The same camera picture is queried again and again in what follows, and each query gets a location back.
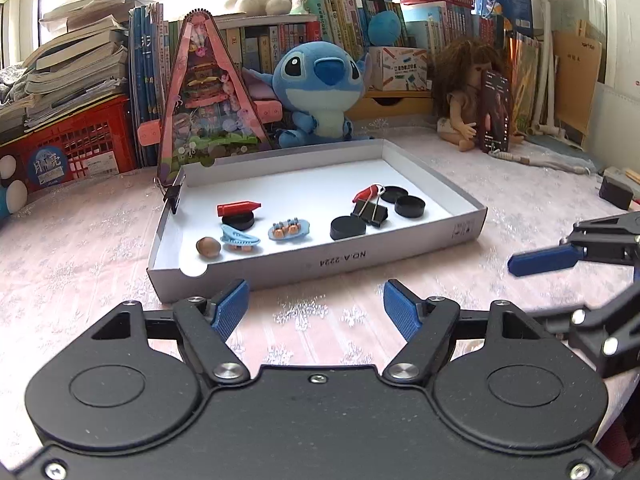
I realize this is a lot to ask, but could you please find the blue hair claw clip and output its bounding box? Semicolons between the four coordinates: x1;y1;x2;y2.
220;224;260;252

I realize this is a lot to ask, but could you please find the long red crayon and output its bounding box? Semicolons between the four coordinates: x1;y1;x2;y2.
217;200;262;217

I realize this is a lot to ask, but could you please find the black round jar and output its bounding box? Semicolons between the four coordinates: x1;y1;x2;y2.
395;195;425;219

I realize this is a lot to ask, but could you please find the black round lid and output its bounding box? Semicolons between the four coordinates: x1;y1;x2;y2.
381;185;408;204
330;216;367;240

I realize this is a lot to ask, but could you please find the black binder clip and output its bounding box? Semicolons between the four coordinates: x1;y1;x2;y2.
350;184;388;228

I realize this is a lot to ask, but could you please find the short red crayon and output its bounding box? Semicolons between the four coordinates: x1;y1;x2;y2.
352;184;380;204

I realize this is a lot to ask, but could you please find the small black cap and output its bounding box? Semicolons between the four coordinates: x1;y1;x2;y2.
221;211;255;232

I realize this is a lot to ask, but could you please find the small black box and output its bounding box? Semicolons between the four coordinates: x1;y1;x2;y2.
599;177;634;210

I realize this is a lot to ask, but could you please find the white cardboard box tray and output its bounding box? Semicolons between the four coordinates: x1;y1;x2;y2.
148;140;487;304

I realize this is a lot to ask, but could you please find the binder clip on box edge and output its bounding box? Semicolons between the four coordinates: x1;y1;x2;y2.
154;172;184;214

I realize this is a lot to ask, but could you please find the smartphone with lit screen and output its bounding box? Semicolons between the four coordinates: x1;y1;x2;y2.
476;70;511;153

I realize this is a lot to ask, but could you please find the brown cardboard sheet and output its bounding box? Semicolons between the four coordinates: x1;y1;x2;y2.
553;30;603;136

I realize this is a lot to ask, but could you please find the red plastic crate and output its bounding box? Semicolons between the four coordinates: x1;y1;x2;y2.
1;94;138;192

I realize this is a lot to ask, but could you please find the pink triangular dollhouse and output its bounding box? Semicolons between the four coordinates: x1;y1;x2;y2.
138;9;282;188

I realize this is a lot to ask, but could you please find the wooden drawer box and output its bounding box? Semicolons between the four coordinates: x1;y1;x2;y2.
346;90;434;122

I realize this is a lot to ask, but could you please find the Doraemon plush toy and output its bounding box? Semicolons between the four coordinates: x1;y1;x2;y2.
0;155;28;220

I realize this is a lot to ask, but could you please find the brown haired doll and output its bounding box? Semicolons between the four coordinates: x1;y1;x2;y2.
433;38;509;152

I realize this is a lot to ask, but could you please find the white colourful cardboard box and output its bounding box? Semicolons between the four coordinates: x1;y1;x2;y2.
369;47;432;92

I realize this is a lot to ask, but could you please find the blue Stitch plush toy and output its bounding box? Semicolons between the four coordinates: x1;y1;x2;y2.
242;41;372;148

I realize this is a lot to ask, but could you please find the stack of books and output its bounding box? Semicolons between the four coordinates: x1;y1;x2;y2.
1;0;134;143

